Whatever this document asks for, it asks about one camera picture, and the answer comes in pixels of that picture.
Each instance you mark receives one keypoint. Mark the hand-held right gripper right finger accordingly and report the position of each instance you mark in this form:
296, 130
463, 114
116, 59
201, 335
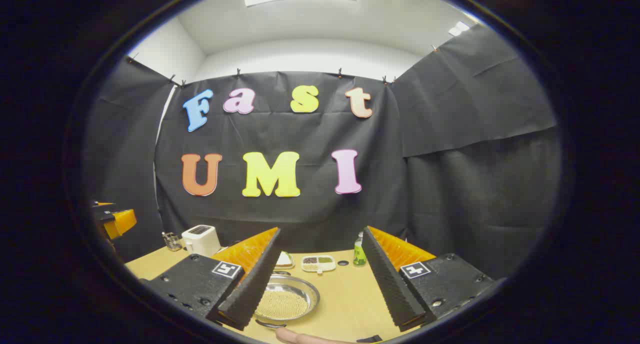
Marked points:
392, 284

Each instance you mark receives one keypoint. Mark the white bread sandwich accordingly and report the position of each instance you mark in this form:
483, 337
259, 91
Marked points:
285, 259

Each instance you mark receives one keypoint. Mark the small serving plate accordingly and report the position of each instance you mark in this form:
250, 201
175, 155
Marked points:
289, 267

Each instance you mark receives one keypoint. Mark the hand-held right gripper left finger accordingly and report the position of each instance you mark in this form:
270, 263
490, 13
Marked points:
250, 284

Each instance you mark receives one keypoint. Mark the black backdrop cloth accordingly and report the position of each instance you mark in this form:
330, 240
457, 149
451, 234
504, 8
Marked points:
310, 134

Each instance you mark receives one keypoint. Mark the white toaster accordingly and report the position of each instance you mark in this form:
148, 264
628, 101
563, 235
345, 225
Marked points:
201, 241

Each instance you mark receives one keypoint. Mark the green label drink bottle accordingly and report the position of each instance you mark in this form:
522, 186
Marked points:
359, 254

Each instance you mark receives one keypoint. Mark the stainless steel pot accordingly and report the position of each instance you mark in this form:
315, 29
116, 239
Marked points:
310, 289

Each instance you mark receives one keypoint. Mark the small ceiling light panel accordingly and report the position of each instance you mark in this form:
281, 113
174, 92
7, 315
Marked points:
458, 28

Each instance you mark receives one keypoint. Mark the white divided grain tray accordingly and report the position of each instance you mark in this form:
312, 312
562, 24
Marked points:
318, 265

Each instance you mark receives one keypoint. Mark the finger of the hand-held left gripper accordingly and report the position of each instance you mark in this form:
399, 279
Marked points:
122, 223
104, 208

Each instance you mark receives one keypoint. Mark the pile of soybeans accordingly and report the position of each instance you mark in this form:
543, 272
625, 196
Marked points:
285, 304

